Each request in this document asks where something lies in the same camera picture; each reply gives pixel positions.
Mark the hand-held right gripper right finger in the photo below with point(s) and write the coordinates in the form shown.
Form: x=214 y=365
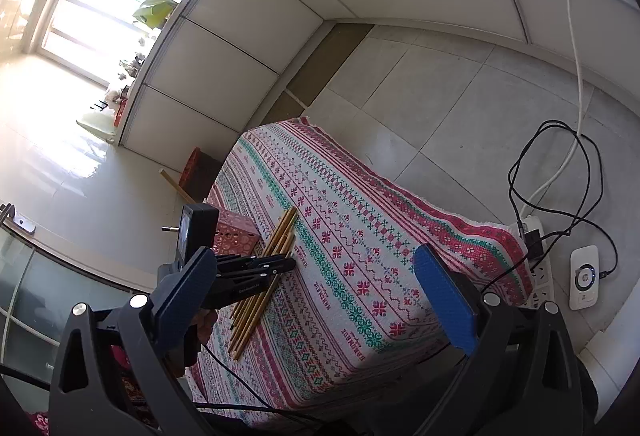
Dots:
x=445 y=301

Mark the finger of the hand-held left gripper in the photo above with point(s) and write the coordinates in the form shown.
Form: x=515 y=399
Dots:
x=240 y=288
x=250 y=262

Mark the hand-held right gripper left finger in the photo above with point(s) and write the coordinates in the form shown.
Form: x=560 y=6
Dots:
x=185 y=288

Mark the pink perforated plastic basket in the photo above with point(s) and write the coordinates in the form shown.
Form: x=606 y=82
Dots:
x=235 y=236

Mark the pile of wooden chopsticks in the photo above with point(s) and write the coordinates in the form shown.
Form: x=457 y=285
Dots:
x=282 y=228

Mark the person's left hand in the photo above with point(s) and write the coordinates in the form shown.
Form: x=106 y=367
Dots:
x=206 y=325

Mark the wooden stick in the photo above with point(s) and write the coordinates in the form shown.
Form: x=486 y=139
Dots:
x=172 y=181

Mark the dark trash bin red liner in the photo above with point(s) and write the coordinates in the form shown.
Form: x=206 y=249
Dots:
x=196 y=170

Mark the white power strip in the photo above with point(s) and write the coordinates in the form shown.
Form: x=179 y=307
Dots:
x=542 y=273

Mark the red green patterned tablecloth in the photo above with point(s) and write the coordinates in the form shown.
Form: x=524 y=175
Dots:
x=350 y=241

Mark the black power adapter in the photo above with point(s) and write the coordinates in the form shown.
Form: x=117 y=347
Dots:
x=534 y=245

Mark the glass door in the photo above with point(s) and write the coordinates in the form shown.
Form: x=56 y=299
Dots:
x=50 y=281

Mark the white router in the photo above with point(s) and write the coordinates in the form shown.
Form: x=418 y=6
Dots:
x=584 y=278

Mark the olive floor mat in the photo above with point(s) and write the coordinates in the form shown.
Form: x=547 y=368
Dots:
x=281 y=110

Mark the white base cabinets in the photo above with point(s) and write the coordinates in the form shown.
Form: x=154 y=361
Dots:
x=210 y=65

